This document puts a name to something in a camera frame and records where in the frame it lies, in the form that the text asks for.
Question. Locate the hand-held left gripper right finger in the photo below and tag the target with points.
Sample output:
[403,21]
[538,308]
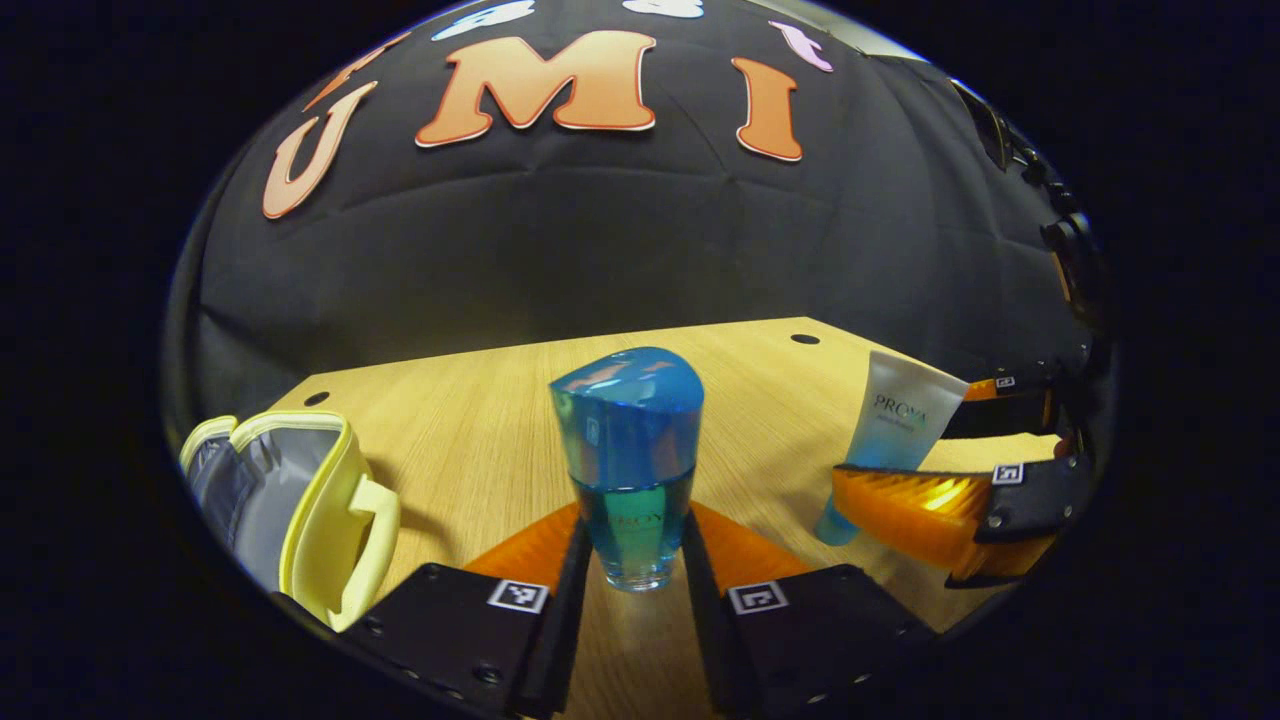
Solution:
[705,620]

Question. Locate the black backdrop cloth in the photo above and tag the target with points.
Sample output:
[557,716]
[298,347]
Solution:
[600,250]

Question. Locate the pale yellow suitcase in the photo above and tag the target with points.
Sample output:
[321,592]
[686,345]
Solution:
[320,520]

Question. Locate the white and blue tube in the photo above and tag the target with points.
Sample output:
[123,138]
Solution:
[900,420]

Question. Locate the blue glass bottle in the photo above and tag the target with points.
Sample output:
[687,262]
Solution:
[630,440]

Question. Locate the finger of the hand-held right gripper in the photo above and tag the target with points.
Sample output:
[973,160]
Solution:
[1030,505]
[1010,410]

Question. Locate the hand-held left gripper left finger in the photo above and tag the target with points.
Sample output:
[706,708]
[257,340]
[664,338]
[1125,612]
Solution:
[570,620]

